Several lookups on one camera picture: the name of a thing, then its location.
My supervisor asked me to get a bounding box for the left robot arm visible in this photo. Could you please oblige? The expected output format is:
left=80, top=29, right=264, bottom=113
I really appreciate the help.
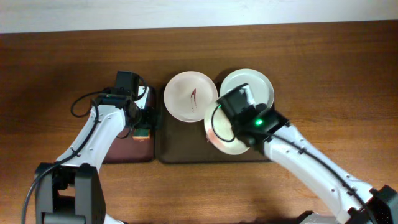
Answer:
left=21, top=71, right=149, bottom=224

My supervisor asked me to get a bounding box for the right black cable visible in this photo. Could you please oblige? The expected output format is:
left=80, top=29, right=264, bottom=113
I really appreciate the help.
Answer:
left=210, top=104, right=379, bottom=224

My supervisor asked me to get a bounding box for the green and orange sponge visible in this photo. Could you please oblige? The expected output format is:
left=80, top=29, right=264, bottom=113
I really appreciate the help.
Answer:
left=132, top=129, right=150, bottom=141

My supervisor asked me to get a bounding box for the white plate front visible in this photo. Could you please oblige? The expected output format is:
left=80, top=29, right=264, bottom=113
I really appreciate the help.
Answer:
left=204, top=101, right=249, bottom=155

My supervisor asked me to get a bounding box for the white plate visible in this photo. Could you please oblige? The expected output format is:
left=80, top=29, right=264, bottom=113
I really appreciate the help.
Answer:
left=164, top=71, right=218, bottom=123
left=220, top=68, right=274, bottom=108
left=204, top=101, right=249, bottom=155

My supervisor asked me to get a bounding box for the black small sponge tray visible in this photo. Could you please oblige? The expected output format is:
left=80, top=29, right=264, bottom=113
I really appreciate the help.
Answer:
left=103, top=86, right=157, bottom=164

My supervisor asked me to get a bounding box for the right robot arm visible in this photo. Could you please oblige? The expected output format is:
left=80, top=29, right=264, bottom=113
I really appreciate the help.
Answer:
left=216, top=83, right=397, bottom=223

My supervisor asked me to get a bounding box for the left black cable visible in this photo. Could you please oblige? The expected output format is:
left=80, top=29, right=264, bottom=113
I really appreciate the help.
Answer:
left=70, top=76, right=149, bottom=119

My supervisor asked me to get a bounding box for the black cable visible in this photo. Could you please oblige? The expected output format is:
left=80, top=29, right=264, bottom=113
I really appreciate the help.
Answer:
left=210, top=104, right=379, bottom=224
left=70, top=76, right=149, bottom=119

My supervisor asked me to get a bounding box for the large brown serving tray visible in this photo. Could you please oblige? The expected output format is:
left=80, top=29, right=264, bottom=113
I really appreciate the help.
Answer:
left=154, top=86, right=270, bottom=164

